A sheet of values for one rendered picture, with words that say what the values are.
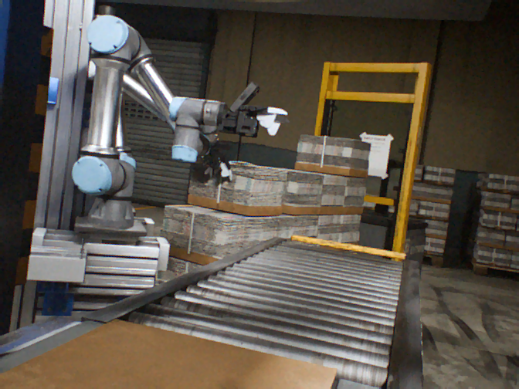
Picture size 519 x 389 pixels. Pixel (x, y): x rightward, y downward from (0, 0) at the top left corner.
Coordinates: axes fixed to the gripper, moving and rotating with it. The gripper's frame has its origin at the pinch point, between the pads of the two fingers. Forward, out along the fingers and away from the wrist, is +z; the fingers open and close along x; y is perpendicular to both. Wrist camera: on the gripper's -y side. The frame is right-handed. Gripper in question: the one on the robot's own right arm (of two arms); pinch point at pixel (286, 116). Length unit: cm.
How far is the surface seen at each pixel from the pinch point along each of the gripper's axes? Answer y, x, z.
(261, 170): 7, -91, -19
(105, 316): 53, 69, -17
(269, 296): 49, 35, 7
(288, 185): 9, -126, -9
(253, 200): 21, -91, -21
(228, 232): 37, -76, -27
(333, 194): 7, -163, 13
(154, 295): 51, 52, -15
